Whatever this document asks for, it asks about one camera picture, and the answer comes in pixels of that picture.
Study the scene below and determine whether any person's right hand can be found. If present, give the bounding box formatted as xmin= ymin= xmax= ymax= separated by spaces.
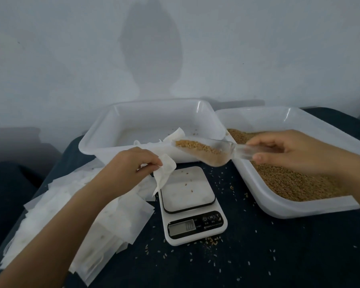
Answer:
xmin=245 ymin=130 xmax=344 ymax=177

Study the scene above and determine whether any person's left hand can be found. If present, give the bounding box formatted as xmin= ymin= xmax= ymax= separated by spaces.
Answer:
xmin=95 ymin=147 xmax=164 ymax=199

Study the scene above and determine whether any white mesh bag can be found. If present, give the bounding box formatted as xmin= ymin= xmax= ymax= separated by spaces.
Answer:
xmin=134 ymin=139 xmax=164 ymax=148
xmin=151 ymin=154 xmax=178 ymax=196

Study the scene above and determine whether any brown grain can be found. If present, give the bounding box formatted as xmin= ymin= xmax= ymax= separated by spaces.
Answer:
xmin=175 ymin=129 xmax=350 ymax=202

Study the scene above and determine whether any white plastic tub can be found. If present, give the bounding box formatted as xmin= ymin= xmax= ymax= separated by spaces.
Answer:
xmin=78 ymin=99 xmax=228 ymax=164

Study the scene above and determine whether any white tray of grain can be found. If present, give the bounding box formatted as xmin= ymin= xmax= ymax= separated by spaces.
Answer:
xmin=216 ymin=106 xmax=360 ymax=220

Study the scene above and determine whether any pile of white bags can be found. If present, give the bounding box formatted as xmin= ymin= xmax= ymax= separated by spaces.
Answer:
xmin=0 ymin=156 xmax=158 ymax=287

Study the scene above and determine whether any clear plastic scoop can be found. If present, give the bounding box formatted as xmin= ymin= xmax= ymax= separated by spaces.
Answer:
xmin=173 ymin=136 xmax=284 ymax=168

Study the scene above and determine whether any person's left forearm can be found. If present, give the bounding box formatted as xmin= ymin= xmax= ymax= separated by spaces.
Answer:
xmin=0 ymin=180 xmax=124 ymax=288

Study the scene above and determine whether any white digital kitchen scale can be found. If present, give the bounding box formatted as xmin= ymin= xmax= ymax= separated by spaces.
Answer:
xmin=158 ymin=166 xmax=229 ymax=246

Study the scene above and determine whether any dark blue tablecloth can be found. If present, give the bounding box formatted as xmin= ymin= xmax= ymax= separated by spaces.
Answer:
xmin=0 ymin=108 xmax=360 ymax=288
xmin=0 ymin=162 xmax=49 ymax=262

